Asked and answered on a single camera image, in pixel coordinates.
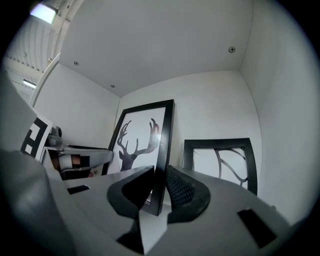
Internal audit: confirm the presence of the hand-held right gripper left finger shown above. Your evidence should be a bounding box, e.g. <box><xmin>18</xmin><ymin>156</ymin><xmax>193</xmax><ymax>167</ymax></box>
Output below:
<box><xmin>106</xmin><ymin>165</ymin><xmax>156</xmax><ymax>255</ymax></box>

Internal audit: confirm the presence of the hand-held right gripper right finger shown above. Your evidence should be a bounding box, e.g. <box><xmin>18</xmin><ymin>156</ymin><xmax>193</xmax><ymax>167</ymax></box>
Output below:
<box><xmin>166</xmin><ymin>164</ymin><xmax>211</xmax><ymax>224</ymax></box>

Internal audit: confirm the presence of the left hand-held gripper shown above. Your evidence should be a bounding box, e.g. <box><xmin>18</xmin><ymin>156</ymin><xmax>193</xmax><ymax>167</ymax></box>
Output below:
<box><xmin>0</xmin><ymin>71</ymin><xmax>115</xmax><ymax>181</ymax></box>

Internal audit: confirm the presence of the black deer picture frame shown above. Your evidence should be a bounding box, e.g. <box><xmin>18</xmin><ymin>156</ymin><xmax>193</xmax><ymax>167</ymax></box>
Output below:
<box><xmin>101</xmin><ymin>99</ymin><xmax>175</xmax><ymax>217</ymax></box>

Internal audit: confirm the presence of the white shelf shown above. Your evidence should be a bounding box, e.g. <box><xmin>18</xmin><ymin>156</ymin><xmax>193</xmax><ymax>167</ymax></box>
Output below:
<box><xmin>29</xmin><ymin>0</ymin><xmax>315</xmax><ymax>227</ymax></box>

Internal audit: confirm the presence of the black leaf picture frame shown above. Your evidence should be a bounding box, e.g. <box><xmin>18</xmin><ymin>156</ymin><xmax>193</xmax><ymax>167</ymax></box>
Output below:
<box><xmin>181</xmin><ymin>137</ymin><xmax>258</xmax><ymax>197</ymax></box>

